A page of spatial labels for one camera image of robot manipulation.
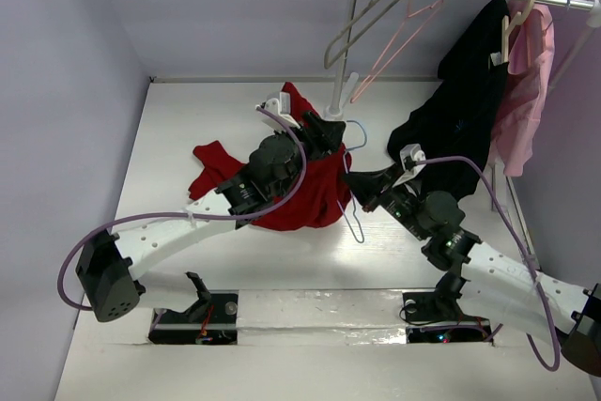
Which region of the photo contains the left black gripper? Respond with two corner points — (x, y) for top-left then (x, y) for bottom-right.
(274, 113), (343, 199)

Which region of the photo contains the blue wire hanger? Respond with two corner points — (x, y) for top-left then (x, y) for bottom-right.
(335, 119), (368, 245)

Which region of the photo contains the red t shirt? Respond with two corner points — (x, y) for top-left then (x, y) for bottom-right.
(189, 82), (352, 231)

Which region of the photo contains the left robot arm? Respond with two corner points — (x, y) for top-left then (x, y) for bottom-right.
(75, 105), (346, 323)

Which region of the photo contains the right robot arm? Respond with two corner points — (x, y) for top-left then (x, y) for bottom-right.
(344, 165), (600, 377)

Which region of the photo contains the black t shirt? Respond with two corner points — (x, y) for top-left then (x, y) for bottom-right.
(387, 0), (509, 170)

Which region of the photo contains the grey plastic hanger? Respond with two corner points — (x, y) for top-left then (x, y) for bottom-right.
(323, 0), (409, 71)

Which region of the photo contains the pink shirt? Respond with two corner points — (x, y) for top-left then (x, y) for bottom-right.
(491, 0), (555, 177)

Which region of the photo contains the wooden hanger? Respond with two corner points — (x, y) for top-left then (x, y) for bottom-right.
(501, 0), (536, 64)

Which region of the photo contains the white clothes rack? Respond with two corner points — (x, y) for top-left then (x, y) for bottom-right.
(309, 0), (601, 214)

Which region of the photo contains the pink wire hanger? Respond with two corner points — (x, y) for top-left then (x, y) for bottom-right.
(349, 0), (444, 103)

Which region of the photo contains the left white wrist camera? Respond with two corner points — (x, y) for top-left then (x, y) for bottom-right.
(256, 91), (301, 131)

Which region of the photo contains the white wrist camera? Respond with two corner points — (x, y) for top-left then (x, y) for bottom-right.
(394, 144), (426, 186)
(256, 91), (301, 131)

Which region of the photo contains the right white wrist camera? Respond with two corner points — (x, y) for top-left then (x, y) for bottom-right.
(394, 144), (426, 186)

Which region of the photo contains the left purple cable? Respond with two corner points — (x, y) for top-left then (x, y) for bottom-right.
(56, 107), (309, 341)

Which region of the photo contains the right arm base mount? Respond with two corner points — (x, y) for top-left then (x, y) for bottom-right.
(399, 274), (492, 345)

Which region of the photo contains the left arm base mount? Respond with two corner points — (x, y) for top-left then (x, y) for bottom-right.
(147, 271), (239, 346)

